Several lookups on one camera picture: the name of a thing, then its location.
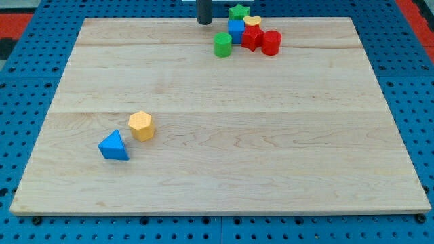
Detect red star block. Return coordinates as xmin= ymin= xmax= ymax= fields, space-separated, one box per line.
xmin=241 ymin=26 xmax=264 ymax=52

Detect wooden board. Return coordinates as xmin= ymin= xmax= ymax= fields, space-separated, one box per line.
xmin=10 ymin=17 xmax=431 ymax=216

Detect green star block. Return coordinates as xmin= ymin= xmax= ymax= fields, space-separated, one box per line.
xmin=229 ymin=4 xmax=250 ymax=20

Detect blue triangle block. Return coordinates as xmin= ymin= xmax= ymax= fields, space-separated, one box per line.
xmin=98 ymin=130 xmax=130 ymax=161

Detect red cylinder block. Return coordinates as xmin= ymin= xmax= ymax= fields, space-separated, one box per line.
xmin=262 ymin=30 xmax=282 ymax=56

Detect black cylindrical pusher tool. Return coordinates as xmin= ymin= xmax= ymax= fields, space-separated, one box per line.
xmin=196 ymin=0 xmax=212 ymax=25

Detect blue cube block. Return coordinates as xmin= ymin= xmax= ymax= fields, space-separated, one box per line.
xmin=228 ymin=20 xmax=245 ymax=45

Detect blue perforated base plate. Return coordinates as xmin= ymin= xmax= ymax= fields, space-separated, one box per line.
xmin=1 ymin=0 xmax=433 ymax=243

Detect green cylinder block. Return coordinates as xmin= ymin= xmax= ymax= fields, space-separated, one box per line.
xmin=214 ymin=32 xmax=232 ymax=58

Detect yellow hexagon block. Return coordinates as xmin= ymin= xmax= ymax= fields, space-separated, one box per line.
xmin=128 ymin=111 xmax=155 ymax=142

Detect yellow heart block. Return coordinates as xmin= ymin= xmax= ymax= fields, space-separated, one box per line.
xmin=243 ymin=16 xmax=262 ymax=26

